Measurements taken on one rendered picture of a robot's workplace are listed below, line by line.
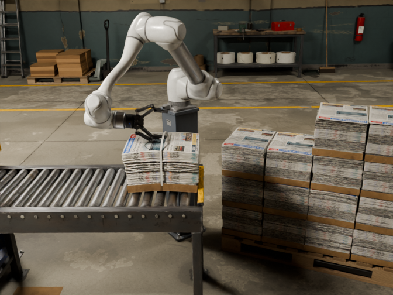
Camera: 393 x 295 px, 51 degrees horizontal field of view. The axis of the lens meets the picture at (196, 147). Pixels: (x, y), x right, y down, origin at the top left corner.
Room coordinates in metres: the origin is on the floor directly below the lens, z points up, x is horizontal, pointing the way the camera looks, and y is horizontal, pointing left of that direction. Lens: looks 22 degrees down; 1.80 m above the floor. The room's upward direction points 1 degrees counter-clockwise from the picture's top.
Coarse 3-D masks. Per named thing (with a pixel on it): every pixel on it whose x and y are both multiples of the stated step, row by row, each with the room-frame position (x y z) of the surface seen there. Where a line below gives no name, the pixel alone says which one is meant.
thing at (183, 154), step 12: (180, 132) 2.14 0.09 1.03; (180, 144) 1.97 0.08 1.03; (192, 144) 1.98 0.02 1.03; (168, 156) 1.87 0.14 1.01; (180, 156) 1.87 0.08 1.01; (192, 156) 1.87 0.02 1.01; (168, 168) 1.87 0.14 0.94; (180, 168) 1.87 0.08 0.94; (192, 168) 1.87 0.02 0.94; (168, 180) 1.88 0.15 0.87; (180, 180) 1.87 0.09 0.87; (192, 180) 1.87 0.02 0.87
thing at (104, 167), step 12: (0, 168) 2.22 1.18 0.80; (12, 168) 2.22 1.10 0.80; (24, 168) 2.22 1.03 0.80; (36, 168) 2.22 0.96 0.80; (48, 168) 2.21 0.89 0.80; (60, 168) 2.21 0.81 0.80; (72, 168) 2.21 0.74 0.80; (84, 168) 2.21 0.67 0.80; (96, 168) 2.20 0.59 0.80; (108, 168) 2.20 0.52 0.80
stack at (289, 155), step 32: (224, 160) 2.47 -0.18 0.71; (256, 160) 2.39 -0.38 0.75; (288, 160) 2.32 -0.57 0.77; (320, 160) 2.25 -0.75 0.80; (352, 160) 2.18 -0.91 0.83; (224, 192) 2.47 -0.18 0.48; (256, 192) 2.39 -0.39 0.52; (288, 192) 2.31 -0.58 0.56; (320, 192) 2.23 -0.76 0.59; (384, 192) 2.10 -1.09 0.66; (224, 224) 2.47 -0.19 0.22; (256, 224) 2.39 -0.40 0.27; (288, 224) 2.30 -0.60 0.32; (320, 224) 2.23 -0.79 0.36; (384, 224) 2.09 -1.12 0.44; (256, 256) 2.38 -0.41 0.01; (320, 256) 2.22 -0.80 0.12; (384, 256) 2.08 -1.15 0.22
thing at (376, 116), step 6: (372, 108) 2.43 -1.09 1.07; (378, 108) 2.43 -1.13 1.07; (384, 108) 2.43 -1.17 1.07; (390, 108) 2.43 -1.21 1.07; (372, 114) 2.32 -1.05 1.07; (378, 114) 2.31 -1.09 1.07; (384, 114) 2.31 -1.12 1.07; (390, 114) 2.31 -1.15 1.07; (372, 120) 2.20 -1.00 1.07; (378, 120) 2.20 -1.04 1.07; (384, 120) 2.20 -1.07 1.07; (390, 120) 2.20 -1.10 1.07
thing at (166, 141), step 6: (162, 132) 2.15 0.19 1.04; (168, 132) 2.15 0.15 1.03; (168, 138) 2.05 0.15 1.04; (156, 144) 1.97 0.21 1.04; (168, 144) 1.96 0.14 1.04; (156, 150) 1.88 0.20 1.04; (162, 150) 1.88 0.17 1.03; (156, 156) 1.87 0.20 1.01; (162, 156) 1.87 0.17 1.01; (156, 162) 1.87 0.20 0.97; (162, 162) 1.87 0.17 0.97; (156, 168) 1.87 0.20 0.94; (162, 168) 1.87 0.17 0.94; (156, 174) 1.88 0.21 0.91; (156, 180) 1.88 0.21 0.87
